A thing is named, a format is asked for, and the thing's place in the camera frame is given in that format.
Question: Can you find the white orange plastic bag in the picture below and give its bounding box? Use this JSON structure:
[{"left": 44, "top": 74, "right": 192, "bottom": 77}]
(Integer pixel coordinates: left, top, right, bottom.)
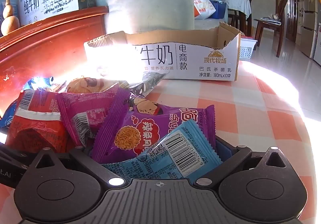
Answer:
[{"left": 187, "top": 0, "right": 216, "bottom": 19}]

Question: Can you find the silver refrigerator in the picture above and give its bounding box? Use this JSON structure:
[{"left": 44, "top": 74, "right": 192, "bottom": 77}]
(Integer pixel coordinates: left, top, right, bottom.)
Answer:
[{"left": 300, "top": 0, "right": 319, "bottom": 59}]

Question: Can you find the white plastic basket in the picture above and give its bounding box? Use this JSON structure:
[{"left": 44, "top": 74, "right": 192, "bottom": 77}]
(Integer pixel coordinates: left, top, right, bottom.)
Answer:
[{"left": 239, "top": 37, "right": 258, "bottom": 59}]

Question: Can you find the dark wooden chair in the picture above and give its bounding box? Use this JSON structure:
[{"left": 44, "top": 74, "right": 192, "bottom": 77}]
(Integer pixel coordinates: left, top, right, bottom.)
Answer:
[{"left": 253, "top": 0, "right": 288, "bottom": 58}]

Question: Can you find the silver foil packet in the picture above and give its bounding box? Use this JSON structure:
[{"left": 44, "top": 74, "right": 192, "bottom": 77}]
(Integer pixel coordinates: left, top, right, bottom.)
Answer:
[{"left": 128, "top": 74, "right": 166, "bottom": 100}]

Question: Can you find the white cloth covered table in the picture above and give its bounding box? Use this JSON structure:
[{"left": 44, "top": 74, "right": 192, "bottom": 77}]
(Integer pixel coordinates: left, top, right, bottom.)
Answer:
[{"left": 224, "top": 0, "right": 252, "bottom": 30}]

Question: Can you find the blue bag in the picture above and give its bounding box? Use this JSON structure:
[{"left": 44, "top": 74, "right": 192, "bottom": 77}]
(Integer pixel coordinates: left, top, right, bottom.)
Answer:
[{"left": 209, "top": 0, "right": 227, "bottom": 19}]

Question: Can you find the white cardboard box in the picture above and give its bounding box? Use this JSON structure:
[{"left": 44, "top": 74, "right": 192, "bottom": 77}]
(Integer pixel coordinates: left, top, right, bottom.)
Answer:
[{"left": 84, "top": 22, "right": 242, "bottom": 81}]

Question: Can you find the blue foil snack packet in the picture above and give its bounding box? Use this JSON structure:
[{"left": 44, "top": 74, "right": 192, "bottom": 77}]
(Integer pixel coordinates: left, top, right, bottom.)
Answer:
[
  {"left": 26, "top": 76, "right": 54, "bottom": 92},
  {"left": 0, "top": 100, "right": 18, "bottom": 128}
]

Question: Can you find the dark wooden door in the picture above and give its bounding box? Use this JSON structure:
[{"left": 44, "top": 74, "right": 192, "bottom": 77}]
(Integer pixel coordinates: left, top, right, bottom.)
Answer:
[{"left": 274, "top": 0, "right": 299, "bottom": 45}]

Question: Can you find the tan gourd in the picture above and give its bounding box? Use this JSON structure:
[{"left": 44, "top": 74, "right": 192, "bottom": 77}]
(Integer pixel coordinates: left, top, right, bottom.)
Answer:
[{"left": 1, "top": 0, "right": 20, "bottom": 36}]

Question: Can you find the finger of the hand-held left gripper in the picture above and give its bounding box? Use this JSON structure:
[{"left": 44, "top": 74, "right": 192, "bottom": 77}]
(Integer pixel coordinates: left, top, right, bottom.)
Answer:
[{"left": 0, "top": 142, "right": 32, "bottom": 185}]

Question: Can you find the light blue snack packet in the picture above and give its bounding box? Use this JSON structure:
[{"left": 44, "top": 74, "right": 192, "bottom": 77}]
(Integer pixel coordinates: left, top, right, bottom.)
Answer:
[{"left": 103, "top": 119, "right": 222, "bottom": 182}]

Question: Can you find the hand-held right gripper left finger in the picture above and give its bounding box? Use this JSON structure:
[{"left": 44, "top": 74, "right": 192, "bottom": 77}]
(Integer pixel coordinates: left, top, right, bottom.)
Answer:
[{"left": 25, "top": 147, "right": 126, "bottom": 187}]

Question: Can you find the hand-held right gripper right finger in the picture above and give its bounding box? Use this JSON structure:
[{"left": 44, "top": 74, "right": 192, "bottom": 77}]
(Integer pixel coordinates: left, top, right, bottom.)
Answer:
[{"left": 196, "top": 137, "right": 291, "bottom": 187}]

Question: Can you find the purple noodle snack packet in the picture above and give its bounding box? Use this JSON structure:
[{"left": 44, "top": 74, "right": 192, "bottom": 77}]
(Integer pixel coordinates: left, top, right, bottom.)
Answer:
[
  {"left": 91, "top": 87, "right": 216, "bottom": 164},
  {"left": 56, "top": 84, "right": 129, "bottom": 147}
]

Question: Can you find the orange checkered tablecloth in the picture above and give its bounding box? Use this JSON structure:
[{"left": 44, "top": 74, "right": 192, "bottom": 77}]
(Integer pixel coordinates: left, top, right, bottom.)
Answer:
[{"left": 0, "top": 61, "right": 311, "bottom": 224}]

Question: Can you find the red noodle snack packet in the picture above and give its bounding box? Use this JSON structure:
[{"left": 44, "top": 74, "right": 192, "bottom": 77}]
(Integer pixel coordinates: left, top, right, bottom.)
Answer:
[{"left": 5, "top": 90, "right": 76, "bottom": 153}]

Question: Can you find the croissant bread packet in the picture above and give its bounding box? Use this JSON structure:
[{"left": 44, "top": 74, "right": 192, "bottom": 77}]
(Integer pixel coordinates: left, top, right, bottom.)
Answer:
[{"left": 59, "top": 76, "right": 129, "bottom": 94}]

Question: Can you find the striped chair cushion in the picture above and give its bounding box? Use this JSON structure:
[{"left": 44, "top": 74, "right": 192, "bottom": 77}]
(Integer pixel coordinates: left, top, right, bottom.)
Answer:
[{"left": 261, "top": 15, "right": 281, "bottom": 25}]

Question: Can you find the pale green cushion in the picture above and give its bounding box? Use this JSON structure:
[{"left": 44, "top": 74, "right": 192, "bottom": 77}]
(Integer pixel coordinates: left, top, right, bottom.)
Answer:
[{"left": 95, "top": 0, "right": 196, "bottom": 36}]

